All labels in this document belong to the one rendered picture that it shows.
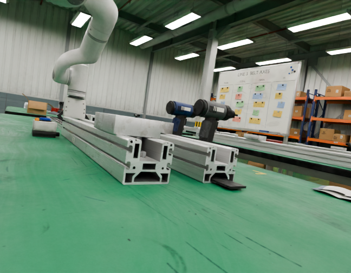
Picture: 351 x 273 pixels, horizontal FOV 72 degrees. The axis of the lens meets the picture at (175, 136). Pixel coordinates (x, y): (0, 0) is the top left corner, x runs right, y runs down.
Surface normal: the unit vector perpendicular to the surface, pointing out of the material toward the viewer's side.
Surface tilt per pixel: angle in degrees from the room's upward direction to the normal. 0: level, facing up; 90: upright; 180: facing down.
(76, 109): 93
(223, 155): 90
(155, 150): 90
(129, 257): 0
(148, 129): 90
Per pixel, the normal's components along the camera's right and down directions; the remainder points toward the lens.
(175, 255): 0.14, -0.99
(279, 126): -0.82, -0.09
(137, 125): 0.54, 0.12
